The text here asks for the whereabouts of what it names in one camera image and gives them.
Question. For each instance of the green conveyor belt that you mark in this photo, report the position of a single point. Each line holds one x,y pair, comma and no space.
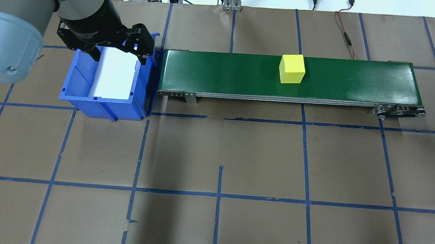
226,74

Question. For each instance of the white foam pad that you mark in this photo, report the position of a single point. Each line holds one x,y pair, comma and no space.
115,75

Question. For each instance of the yellow foam block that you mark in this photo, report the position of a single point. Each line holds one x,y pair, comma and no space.
291,69

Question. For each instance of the blue plastic storage bin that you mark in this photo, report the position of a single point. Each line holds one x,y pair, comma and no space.
82,95

